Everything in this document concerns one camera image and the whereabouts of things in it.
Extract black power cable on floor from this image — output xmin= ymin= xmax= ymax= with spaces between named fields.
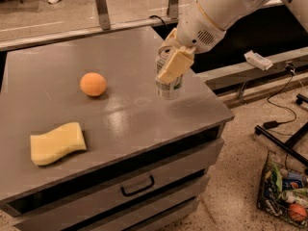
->
xmin=262 ymin=61 xmax=299 ymax=131

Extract white wipes packet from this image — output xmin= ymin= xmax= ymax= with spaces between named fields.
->
xmin=244 ymin=50 xmax=273 ymax=70

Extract middle metal railing bracket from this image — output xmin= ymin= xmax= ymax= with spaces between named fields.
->
xmin=167 ymin=0 xmax=179 ymax=19

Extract wire basket of groceries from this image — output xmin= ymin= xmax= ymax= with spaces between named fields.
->
xmin=257 ymin=153 xmax=308 ymax=231

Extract black cable on railing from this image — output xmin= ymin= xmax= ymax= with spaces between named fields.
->
xmin=148 ymin=14 xmax=170 ymax=31

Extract yellow wavy sponge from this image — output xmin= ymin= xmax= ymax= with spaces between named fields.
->
xmin=30 ymin=122 xmax=87 ymax=167

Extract metal railing bracket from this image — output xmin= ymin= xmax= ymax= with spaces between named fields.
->
xmin=167 ymin=0 xmax=179 ymax=19
xmin=95 ymin=0 xmax=111 ymax=31

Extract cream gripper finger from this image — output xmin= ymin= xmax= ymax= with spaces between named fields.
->
xmin=160 ymin=28 xmax=178 ymax=49
xmin=156 ymin=46 xmax=196 ymax=84

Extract black stand legs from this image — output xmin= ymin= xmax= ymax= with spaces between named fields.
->
xmin=254 ymin=93 xmax=308 ymax=168

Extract silver green 7up can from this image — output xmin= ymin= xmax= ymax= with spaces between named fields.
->
xmin=155 ymin=45 xmax=185 ymax=101

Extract orange fruit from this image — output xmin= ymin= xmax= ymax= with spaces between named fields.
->
xmin=80 ymin=72 xmax=107 ymax=97

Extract left metal railing bracket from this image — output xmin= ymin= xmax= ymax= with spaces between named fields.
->
xmin=95 ymin=0 xmax=111 ymax=31

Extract black drawer handle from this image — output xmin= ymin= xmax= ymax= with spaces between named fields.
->
xmin=120 ymin=174 xmax=155 ymax=197

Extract grey drawer cabinet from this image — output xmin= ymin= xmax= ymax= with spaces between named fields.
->
xmin=0 ymin=28 xmax=233 ymax=231

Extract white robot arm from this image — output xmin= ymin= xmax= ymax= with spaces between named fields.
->
xmin=156 ymin=0 xmax=308 ymax=84

